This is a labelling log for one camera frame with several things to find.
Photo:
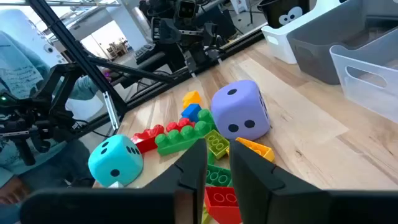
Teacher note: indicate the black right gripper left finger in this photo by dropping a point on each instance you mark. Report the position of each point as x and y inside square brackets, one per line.
[124, 205]

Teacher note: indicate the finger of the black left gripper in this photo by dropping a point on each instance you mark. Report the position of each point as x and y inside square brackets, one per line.
[190, 62]
[214, 53]

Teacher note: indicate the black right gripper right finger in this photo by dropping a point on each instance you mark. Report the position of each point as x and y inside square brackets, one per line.
[280, 202]

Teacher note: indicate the yellow rounded toy block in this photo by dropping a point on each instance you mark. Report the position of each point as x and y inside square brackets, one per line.
[191, 98]

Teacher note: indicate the teal foam die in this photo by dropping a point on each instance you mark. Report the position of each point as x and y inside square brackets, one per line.
[115, 158]

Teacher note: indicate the blue rounded toy block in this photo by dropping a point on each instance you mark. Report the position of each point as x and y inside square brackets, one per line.
[191, 112]

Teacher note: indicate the orange studded brick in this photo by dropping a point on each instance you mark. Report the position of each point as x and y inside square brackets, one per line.
[258, 149]

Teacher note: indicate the red studded brick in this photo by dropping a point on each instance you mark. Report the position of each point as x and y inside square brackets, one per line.
[222, 202]

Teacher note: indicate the purple foam die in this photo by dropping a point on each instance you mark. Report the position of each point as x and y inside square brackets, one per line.
[239, 109]

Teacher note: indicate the large red rounded block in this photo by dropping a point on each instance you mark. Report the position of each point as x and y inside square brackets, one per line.
[146, 140]

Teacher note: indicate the long green rounded block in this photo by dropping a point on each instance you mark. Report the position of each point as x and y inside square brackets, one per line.
[177, 144]

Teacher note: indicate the lime green studded brick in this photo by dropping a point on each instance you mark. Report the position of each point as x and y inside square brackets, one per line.
[217, 143]

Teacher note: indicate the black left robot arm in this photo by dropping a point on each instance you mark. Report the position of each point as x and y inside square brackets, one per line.
[146, 7]

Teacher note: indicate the white plastic bin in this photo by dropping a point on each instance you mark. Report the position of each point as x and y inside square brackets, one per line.
[280, 43]

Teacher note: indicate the black cup with eyes print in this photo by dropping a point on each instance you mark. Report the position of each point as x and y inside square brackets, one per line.
[273, 12]

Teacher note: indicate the dark grey plastic bin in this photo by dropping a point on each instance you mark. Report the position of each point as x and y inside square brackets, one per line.
[326, 46]

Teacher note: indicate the person's hand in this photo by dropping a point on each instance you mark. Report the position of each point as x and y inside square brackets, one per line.
[12, 189]

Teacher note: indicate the clear plastic bin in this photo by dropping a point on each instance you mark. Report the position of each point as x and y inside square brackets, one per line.
[367, 99]

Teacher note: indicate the person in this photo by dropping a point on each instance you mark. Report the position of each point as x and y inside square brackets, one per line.
[18, 68]

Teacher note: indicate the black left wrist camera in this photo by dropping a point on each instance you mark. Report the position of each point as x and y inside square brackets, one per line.
[186, 9]

